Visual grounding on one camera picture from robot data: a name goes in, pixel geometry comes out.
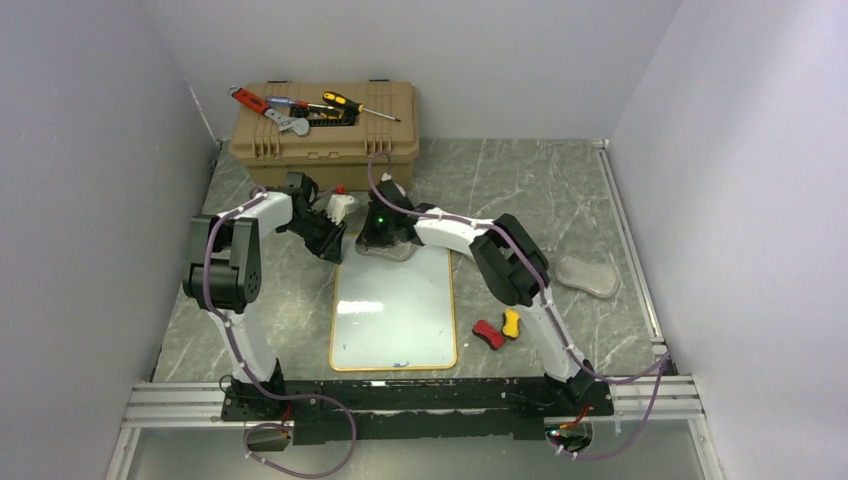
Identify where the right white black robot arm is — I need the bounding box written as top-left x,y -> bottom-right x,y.
357,177 -> 595,415

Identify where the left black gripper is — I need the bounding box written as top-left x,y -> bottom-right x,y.
283,211 -> 349,266

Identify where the red handled adjustable wrench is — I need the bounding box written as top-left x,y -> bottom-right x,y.
228,86 -> 310,137

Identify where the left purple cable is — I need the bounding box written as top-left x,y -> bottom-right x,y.
201,187 -> 359,480

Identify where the yellow black screwdriver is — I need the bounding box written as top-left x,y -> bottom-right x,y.
322,91 -> 400,122

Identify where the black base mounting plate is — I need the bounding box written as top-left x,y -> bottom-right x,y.
222,376 -> 612,445

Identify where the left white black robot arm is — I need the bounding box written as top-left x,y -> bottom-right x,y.
182,172 -> 357,420

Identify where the tan plastic toolbox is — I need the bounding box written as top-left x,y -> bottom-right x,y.
229,80 -> 420,191

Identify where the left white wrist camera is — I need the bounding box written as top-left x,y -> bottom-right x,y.
324,193 -> 360,225

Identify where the blue red small screwdriver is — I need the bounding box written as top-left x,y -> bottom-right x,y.
265,96 -> 335,111

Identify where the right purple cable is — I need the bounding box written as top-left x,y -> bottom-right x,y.
367,150 -> 672,463

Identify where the yellow framed whiteboard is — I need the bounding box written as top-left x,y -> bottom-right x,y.
328,234 -> 458,372

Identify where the aluminium extrusion rail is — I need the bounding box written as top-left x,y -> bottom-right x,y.
123,376 -> 706,428

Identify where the red bone shaped eraser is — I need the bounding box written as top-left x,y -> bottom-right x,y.
472,319 -> 506,351

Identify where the yellow bone shaped eraser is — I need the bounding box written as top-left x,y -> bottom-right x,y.
501,308 -> 521,340

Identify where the purple cable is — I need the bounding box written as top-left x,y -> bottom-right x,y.
367,150 -> 672,463
201,187 -> 359,480

